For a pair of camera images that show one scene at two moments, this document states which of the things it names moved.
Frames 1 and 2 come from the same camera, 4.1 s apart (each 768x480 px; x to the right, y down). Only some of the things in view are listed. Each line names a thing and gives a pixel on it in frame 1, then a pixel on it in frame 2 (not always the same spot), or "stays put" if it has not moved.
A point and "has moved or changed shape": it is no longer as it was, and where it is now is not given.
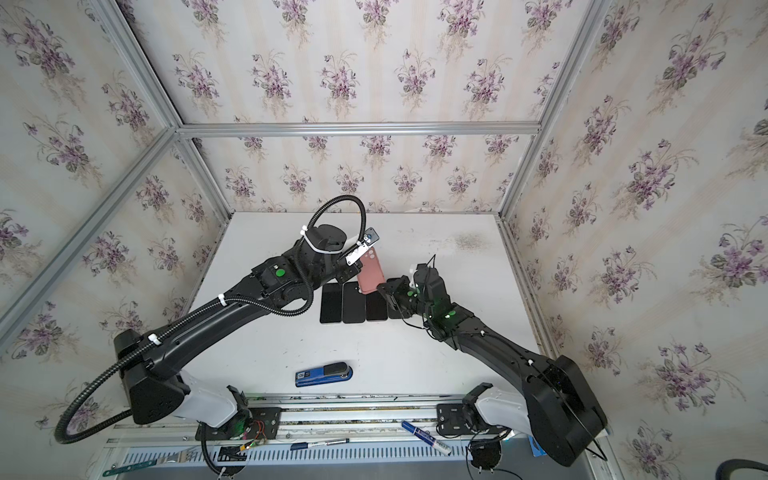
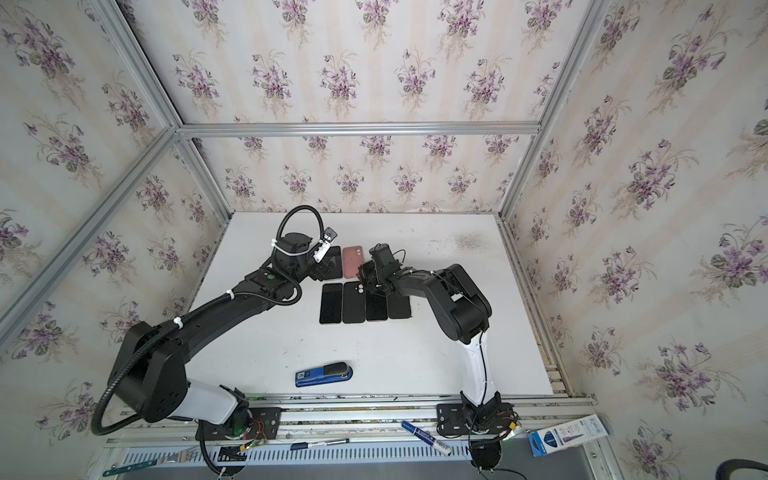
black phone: x=330 y=308 stays put
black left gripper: x=350 y=272 → x=321 y=271
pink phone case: x=371 y=275 has moved or changed shape
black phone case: x=353 y=304 stays put
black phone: x=376 y=307 stays put
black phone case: x=397 y=314 stays put
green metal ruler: x=112 y=471 stays put
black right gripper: x=399 y=290 → x=368 y=271
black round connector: x=485 y=453 stays put
